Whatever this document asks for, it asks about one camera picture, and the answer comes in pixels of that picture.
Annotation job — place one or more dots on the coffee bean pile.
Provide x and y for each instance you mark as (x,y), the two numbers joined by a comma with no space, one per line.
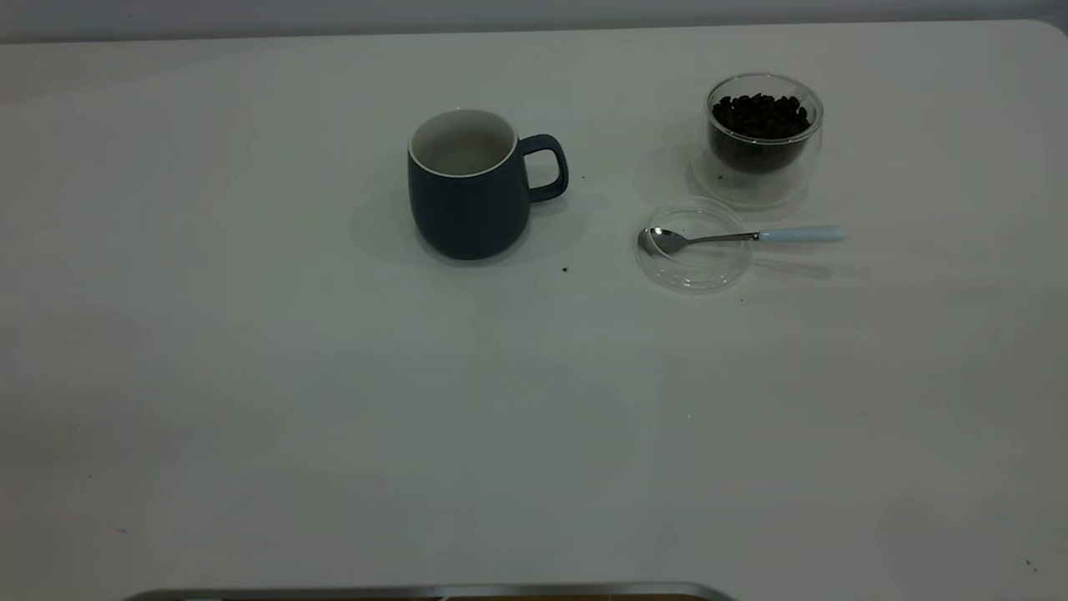
(759,117)

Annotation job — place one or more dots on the clear double-wall glass bowl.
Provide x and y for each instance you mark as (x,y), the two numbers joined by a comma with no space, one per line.
(763,179)

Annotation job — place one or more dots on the dark blue ceramic mug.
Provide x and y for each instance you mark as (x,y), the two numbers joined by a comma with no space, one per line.
(467,217)

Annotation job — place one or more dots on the clear shallow glass dish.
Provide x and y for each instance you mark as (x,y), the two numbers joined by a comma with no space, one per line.
(692,269)

